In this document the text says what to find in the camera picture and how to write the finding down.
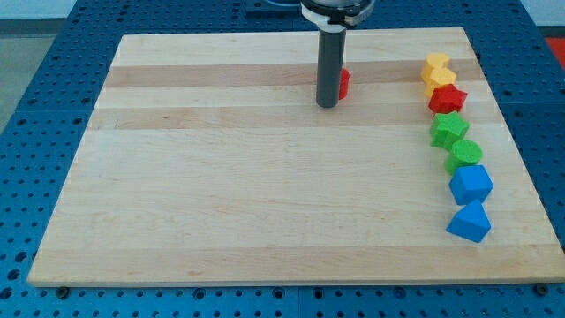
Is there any yellow heart block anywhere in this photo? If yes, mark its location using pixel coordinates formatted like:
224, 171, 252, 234
420, 52, 451, 82

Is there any light wooden board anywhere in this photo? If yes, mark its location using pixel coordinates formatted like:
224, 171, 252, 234
28, 27, 564, 287

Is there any red cylinder block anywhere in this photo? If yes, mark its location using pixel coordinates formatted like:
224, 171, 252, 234
338, 68, 350, 100

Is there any dark grey cylindrical pointer rod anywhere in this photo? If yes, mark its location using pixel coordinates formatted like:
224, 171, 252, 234
316, 27, 346, 108

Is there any green star block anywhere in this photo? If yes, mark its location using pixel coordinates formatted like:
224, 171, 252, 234
429, 111, 470, 151

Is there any red star block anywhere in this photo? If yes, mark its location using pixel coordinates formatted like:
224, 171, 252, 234
428, 84, 468, 114

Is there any yellow pentagon block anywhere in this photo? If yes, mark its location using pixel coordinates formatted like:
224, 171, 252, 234
425, 68, 457, 97

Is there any green cylinder block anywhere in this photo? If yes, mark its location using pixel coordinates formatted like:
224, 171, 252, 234
444, 140, 483, 175

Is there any blue cube block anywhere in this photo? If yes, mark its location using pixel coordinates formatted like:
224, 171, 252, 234
448, 165, 493, 205

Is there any blue triangle block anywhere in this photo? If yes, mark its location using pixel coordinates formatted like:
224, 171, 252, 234
446, 200, 491, 243

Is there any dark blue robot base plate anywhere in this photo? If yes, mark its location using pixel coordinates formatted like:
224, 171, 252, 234
243, 0, 305, 19

